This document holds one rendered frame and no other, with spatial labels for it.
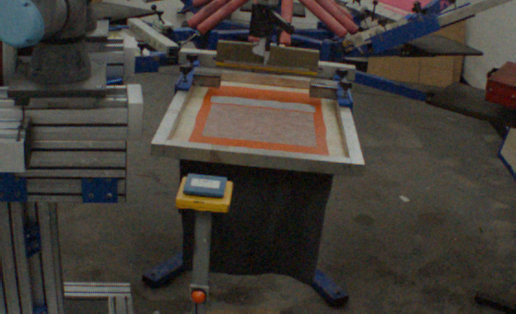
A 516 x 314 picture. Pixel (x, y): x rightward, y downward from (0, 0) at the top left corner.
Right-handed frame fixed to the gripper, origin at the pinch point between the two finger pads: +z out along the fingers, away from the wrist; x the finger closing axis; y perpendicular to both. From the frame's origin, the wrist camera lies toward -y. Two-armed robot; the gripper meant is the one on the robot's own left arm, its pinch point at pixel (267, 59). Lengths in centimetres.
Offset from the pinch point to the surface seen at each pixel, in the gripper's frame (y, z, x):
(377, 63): -107, 95, -396
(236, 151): 6, 10, 61
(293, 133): -10.2, 13.7, 34.5
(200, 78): 22.6, 8.6, 2.7
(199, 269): 12, 37, 80
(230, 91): 11.8, 13.8, -1.9
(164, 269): 36, 104, -19
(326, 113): -21.8, 13.7, 12.0
